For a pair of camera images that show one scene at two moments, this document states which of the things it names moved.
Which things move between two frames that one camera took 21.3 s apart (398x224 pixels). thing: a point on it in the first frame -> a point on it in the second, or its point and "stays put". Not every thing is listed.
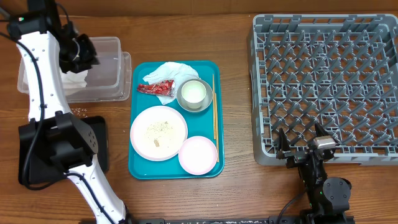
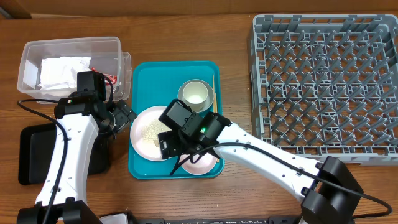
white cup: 193,93 stays put
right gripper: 295,157 -> 170,144
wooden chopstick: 214,108 stays put
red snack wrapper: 165,87 -> 113,78
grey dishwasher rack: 339,71 stays put
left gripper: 90,58 -> 123,112
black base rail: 299,219 stays put
